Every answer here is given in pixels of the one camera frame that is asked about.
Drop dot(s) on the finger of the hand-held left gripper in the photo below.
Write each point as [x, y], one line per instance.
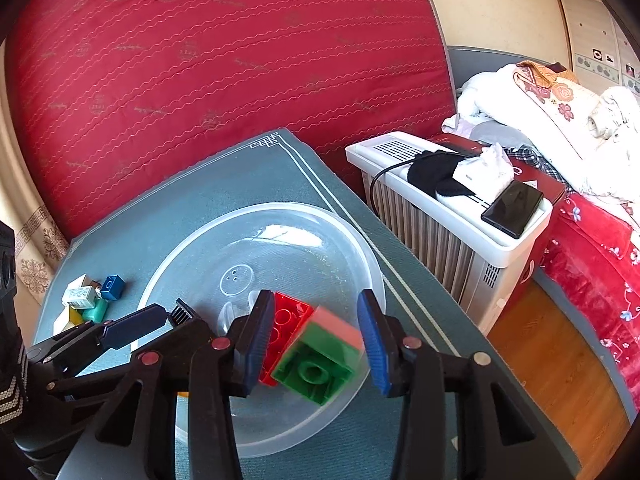
[135, 327]
[192, 329]

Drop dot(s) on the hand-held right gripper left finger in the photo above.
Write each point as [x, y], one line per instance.
[257, 345]

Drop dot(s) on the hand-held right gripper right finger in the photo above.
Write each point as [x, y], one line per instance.
[372, 345]

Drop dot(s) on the black ribbed plastic piece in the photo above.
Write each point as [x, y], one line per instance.
[181, 312]

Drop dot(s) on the teal plastic case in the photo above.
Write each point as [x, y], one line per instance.
[95, 312]

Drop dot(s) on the green and pink building block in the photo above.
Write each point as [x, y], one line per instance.
[310, 365]

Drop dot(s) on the clear plastic bowl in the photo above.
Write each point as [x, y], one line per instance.
[280, 240]

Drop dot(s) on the person's left forearm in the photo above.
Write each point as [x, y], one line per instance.
[12, 360]

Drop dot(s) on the red building block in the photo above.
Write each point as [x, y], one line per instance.
[287, 315]

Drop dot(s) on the blue building block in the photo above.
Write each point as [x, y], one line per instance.
[112, 287]

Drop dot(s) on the yellow building block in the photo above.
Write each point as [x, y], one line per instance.
[75, 316]

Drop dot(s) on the white patterned small box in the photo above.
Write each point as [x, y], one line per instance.
[80, 296]

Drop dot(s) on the white cardboard box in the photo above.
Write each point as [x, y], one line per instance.
[60, 321]

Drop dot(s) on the white electric heater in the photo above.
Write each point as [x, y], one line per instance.
[450, 255]

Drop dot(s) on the beige patterned curtain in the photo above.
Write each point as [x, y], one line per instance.
[35, 245]

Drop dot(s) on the black cloth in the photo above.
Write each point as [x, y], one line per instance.
[437, 170]

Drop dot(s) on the white charger block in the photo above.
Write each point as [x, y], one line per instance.
[465, 179]

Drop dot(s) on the black smartphone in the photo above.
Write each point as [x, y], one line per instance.
[512, 207]

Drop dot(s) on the white crumpled tissue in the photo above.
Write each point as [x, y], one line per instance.
[495, 165]

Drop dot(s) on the red floral bed sheet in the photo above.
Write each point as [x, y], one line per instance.
[595, 260]

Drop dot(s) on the grey cloth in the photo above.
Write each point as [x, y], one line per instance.
[495, 132]

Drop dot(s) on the plaid cloth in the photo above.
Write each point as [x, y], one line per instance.
[530, 156]

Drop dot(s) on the red quilted mattress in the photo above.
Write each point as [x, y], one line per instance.
[225, 60]

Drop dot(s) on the grey headboard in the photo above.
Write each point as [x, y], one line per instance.
[470, 62]

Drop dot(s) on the floral quilt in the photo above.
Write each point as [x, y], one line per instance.
[565, 105]

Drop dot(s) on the wooden wardrobe door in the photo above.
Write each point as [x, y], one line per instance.
[595, 35]

